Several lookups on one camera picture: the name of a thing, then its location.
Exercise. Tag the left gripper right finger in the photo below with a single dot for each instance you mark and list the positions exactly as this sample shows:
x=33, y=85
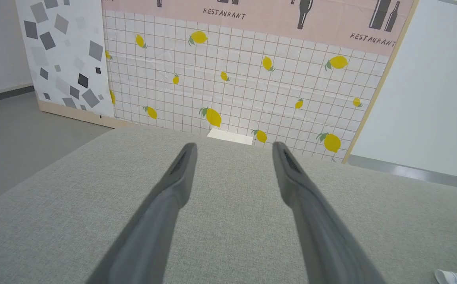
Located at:
x=315, y=221

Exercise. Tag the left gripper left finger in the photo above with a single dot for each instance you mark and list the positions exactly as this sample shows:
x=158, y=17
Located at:
x=161, y=221

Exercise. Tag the lemon print partition panel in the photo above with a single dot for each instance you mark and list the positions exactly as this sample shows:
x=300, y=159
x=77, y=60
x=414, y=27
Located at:
x=252, y=86

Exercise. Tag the white box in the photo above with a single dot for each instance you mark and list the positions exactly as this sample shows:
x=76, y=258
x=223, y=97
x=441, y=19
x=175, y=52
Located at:
x=230, y=137

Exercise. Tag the grey fabric sofa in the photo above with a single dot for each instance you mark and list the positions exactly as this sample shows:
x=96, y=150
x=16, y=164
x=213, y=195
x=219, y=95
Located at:
x=232, y=236

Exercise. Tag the grey squares partition panel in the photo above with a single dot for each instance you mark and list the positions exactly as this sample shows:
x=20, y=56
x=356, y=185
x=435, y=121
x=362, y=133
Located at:
x=66, y=59

